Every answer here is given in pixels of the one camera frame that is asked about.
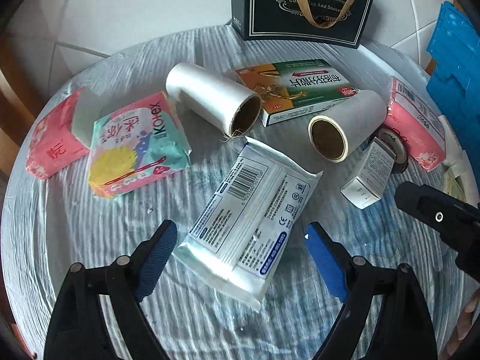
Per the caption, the white padded headboard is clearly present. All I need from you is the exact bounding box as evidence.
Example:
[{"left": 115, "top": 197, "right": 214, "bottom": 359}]
[{"left": 0, "top": 0, "right": 451, "bottom": 94}]

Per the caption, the clear plastic bag roll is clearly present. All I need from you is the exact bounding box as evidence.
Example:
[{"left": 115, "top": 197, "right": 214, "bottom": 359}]
[
  {"left": 165, "top": 62, "right": 262, "bottom": 137},
  {"left": 307, "top": 90, "right": 388, "bottom": 163}
]

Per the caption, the teal sanitary pad pack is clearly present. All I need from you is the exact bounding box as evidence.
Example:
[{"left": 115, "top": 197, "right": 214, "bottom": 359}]
[{"left": 88, "top": 91, "right": 192, "bottom": 199}]

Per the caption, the green orange medicine box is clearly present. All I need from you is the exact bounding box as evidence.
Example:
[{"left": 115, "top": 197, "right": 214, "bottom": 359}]
[{"left": 235, "top": 59, "right": 355, "bottom": 127}]

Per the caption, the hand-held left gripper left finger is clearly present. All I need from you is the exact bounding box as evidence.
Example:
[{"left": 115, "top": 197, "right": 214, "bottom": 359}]
[{"left": 44, "top": 219, "right": 179, "bottom": 360}]

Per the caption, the wooden headboard frame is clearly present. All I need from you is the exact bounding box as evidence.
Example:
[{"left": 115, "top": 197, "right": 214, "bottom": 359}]
[{"left": 0, "top": 37, "right": 34, "bottom": 151}]

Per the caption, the person's right hand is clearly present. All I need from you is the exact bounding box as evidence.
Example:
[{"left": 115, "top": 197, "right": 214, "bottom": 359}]
[{"left": 448, "top": 300, "right": 480, "bottom": 360}]

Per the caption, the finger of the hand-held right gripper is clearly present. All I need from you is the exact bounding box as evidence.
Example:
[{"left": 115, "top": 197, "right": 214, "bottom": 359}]
[{"left": 394, "top": 182, "right": 480, "bottom": 282}]

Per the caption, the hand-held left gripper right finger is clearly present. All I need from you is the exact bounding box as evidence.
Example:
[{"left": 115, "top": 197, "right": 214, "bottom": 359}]
[{"left": 304, "top": 223, "right": 439, "bottom": 360}]

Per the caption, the white blue-label mask packet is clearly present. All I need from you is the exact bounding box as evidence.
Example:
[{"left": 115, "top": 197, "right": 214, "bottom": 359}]
[{"left": 175, "top": 137, "right": 323, "bottom": 312}]

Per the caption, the small white packet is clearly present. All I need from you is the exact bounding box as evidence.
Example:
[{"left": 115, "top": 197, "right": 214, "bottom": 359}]
[{"left": 437, "top": 116, "right": 469, "bottom": 177}]

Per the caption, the blue plastic crate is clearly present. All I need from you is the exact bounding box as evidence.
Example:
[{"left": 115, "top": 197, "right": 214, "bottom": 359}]
[{"left": 425, "top": 2, "right": 480, "bottom": 132}]

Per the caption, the dark gift box gold handle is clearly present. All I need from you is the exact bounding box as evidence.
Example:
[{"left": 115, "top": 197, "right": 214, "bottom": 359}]
[{"left": 230, "top": 0, "right": 376, "bottom": 49}]

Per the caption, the pink floral tissue pack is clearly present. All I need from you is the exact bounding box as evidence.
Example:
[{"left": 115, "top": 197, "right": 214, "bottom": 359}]
[
  {"left": 380, "top": 76, "right": 447, "bottom": 171},
  {"left": 25, "top": 87, "right": 99, "bottom": 179}
]

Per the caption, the small white box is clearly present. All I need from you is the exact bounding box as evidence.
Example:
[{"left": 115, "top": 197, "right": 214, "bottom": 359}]
[{"left": 340, "top": 137, "right": 399, "bottom": 210}]

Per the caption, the yellow green packet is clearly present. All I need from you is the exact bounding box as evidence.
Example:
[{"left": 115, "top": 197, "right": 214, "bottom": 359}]
[{"left": 442, "top": 169, "right": 467, "bottom": 203}]

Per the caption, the black tape roll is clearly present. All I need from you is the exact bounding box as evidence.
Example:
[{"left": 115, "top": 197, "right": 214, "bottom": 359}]
[{"left": 369, "top": 127, "right": 409, "bottom": 175}]

